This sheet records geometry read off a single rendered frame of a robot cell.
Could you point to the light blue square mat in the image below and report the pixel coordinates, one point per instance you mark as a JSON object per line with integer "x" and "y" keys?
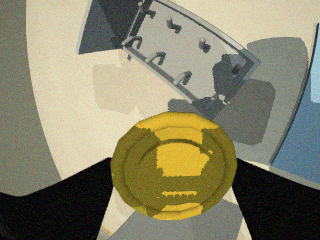
{"x": 299, "y": 152}

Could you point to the grey dish rack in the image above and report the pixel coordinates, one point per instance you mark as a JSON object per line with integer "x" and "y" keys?
{"x": 192, "y": 56}

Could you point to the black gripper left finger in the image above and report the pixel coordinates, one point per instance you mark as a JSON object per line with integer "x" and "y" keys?
{"x": 72, "y": 209}

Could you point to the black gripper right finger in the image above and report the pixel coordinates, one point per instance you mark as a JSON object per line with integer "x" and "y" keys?
{"x": 275, "y": 208}

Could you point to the yellow round plate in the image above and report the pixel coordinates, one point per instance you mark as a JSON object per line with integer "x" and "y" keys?
{"x": 173, "y": 165}

